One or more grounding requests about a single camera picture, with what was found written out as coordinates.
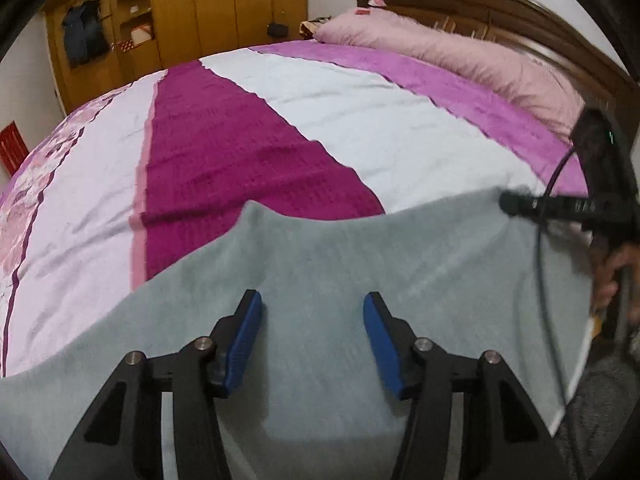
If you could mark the red dotted box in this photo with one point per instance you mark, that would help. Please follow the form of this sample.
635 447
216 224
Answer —
125 46

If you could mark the purple floral striped bedspread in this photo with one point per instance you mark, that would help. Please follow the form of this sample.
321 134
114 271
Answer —
250 125

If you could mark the small black wall device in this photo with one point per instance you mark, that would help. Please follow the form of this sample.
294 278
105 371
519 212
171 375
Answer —
277 29

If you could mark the pink fluffy pillow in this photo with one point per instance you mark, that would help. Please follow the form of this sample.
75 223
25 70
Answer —
450 55

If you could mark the wooden wardrobe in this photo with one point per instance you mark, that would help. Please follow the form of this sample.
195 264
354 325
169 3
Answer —
225 5

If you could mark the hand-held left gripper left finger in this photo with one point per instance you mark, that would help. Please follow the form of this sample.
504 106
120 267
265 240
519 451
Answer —
243 340

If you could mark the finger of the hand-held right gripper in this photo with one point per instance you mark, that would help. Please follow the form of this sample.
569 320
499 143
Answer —
540 205

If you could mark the dark wooden headboard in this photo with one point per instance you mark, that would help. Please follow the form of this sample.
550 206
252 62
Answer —
500 5

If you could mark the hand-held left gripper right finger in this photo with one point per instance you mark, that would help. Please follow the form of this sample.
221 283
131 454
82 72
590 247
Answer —
382 345

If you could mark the patterned cloth bundle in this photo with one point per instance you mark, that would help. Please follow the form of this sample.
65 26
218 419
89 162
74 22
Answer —
312 26

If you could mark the dark hanging clothes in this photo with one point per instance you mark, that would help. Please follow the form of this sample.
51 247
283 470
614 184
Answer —
85 32

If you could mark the grey pants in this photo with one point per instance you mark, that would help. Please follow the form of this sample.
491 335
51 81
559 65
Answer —
325 260

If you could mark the red chair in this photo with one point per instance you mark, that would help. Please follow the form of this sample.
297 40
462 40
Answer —
12 147

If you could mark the person's right hand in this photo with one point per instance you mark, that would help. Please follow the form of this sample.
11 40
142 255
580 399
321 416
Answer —
610 280

